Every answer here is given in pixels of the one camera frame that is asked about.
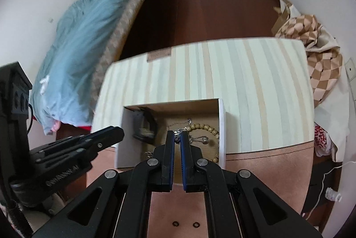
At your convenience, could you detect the small silver earring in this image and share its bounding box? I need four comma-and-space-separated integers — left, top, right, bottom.
190, 136, 209, 145

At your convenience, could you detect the thin silver pendant necklace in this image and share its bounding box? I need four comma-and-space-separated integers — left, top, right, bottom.
166, 117, 194, 144

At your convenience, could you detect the wooden bead bracelet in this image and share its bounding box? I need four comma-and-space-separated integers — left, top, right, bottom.
185, 122, 220, 164

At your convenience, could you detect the white cardboard box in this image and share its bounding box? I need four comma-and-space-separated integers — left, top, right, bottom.
114, 97, 227, 171

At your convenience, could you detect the red bed sheet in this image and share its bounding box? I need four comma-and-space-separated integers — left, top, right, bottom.
80, 126, 91, 131

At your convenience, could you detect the blue duvet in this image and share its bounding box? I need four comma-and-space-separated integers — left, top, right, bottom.
30, 0, 129, 135

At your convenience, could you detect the red printed plastic bag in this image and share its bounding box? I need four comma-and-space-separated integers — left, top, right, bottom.
314, 123, 337, 162

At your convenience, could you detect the white plastic bottle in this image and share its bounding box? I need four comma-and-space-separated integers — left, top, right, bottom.
325, 187, 342, 202

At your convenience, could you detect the checkered beige blanket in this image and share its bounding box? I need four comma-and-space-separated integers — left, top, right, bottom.
271, 0, 343, 106

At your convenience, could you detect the bed with patterned mattress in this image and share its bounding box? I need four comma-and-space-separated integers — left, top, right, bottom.
75, 0, 176, 113

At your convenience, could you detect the white charger cable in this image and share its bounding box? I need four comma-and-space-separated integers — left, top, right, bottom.
301, 161, 356, 218

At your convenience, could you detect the white wall socket strip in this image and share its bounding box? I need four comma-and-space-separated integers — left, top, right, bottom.
345, 58, 356, 101

